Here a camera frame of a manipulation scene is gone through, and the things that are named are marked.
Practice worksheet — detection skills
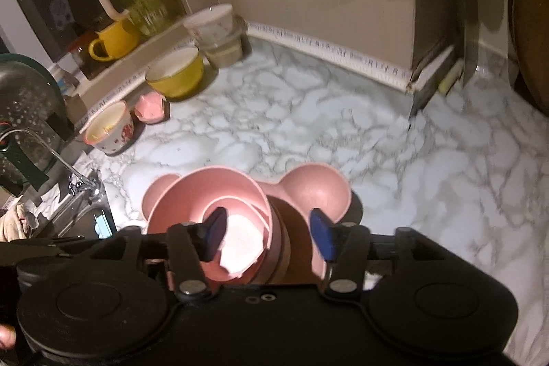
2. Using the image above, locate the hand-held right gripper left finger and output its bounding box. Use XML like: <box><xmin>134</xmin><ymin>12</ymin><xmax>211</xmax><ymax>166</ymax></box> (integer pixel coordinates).
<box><xmin>92</xmin><ymin>206</ymin><xmax>228</xmax><ymax>302</ymax></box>

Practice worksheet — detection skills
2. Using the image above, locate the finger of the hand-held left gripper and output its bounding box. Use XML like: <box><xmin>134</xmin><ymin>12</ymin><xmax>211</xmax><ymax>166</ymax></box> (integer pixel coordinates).
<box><xmin>0</xmin><ymin>236</ymin><xmax>86</xmax><ymax>260</ymax></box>

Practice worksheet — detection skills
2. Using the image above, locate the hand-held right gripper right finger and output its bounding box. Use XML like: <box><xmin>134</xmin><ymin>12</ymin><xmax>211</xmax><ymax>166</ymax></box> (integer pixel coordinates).
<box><xmin>309</xmin><ymin>208</ymin><xmax>447</xmax><ymax>300</ymax></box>

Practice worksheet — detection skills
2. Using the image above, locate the pink heart-shaped dish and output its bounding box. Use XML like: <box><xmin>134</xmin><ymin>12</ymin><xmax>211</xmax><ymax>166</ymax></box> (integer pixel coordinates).
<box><xmin>201</xmin><ymin>197</ymin><xmax>273</xmax><ymax>276</ymax></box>

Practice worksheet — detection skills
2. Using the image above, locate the pink bowl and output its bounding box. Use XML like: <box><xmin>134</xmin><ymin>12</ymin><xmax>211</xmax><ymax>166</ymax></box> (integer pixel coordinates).
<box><xmin>147</xmin><ymin>166</ymin><xmax>284</xmax><ymax>285</ymax></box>

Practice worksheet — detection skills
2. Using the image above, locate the pink bear-shaped plate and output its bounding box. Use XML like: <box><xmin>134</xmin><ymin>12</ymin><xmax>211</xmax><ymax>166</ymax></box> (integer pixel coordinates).
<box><xmin>141</xmin><ymin>162</ymin><xmax>353</xmax><ymax>278</ymax></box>

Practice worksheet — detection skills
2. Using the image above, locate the person's left hand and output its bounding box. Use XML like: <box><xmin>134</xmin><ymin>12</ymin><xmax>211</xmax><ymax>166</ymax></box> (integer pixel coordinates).
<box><xmin>0</xmin><ymin>325</ymin><xmax>17</xmax><ymax>350</ymax></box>

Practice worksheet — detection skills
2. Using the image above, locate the steel sink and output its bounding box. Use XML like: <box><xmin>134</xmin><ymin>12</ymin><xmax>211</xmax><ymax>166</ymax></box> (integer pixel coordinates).
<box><xmin>38</xmin><ymin>177</ymin><xmax>118</xmax><ymax>240</ymax></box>

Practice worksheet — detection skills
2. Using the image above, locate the chrome faucet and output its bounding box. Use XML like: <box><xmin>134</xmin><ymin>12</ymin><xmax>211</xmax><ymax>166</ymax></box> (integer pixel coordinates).
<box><xmin>0</xmin><ymin>127</ymin><xmax>106</xmax><ymax>199</ymax></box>

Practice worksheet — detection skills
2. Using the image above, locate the white cup with red print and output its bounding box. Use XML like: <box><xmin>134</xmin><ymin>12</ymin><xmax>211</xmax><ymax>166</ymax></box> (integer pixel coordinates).
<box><xmin>83</xmin><ymin>100</ymin><xmax>135</xmax><ymax>154</ymax></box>

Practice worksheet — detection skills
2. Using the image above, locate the small pink flower dish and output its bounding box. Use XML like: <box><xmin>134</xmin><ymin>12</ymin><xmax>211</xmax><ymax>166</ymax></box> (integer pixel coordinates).
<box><xmin>134</xmin><ymin>94</ymin><xmax>169</xmax><ymax>124</ymax></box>

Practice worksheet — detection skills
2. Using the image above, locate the yellow bowl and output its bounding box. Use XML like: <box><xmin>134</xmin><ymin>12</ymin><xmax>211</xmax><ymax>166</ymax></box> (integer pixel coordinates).
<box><xmin>145</xmin><ymin>46</ymin><xmax>205</xmax><ymax>100</ymax></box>

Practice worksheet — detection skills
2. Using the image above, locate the music note tape strip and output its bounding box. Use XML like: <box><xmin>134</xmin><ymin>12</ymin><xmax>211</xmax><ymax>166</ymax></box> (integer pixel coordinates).
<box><xmin>246</xmin><ymin>21</ymin><xmax>417</xmax><ymax>93</ymax></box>

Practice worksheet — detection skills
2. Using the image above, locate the dark glass jar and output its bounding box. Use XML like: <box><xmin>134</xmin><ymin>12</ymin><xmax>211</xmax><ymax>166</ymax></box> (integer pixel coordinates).
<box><xmin>69</xmin><ymin>36</ymin><xmax>104</xmax><ymax>80</ymax></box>

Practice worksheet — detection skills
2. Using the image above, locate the white patterned bowl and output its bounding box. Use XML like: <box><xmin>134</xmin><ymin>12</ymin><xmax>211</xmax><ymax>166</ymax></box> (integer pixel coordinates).
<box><xmin>184</xmin><ymin>3</ymin><xmax>234</xmax><ymax>43</ymax></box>

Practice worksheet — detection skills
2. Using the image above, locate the yellow mug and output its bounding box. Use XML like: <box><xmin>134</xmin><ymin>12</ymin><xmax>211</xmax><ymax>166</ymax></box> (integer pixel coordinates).
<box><xmin>88</xmin><ymin>21</ymin><xmax>142</xmax><ymax>62</ymax></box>

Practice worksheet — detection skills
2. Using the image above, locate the window sticker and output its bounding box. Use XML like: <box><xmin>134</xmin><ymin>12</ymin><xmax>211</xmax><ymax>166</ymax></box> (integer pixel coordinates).
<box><xmin>49</xmin><ymin>0</ymin><xmax>71</xmax><ymax>32</ymax></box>

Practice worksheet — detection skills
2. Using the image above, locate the steel cleaver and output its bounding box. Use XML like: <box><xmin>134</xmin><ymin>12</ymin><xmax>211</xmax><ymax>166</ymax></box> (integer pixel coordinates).
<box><xmin>446</xmin><ymin>0</ymin><xmax>480</xmax><ymax>89</ymax></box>

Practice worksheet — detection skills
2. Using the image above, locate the round wooden cutting board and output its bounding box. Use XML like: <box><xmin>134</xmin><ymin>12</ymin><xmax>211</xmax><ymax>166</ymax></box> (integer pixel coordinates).
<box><xmin>507</xmin><ymin>0</ymin><xmax>549</xmax><ymax>116</ymax></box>

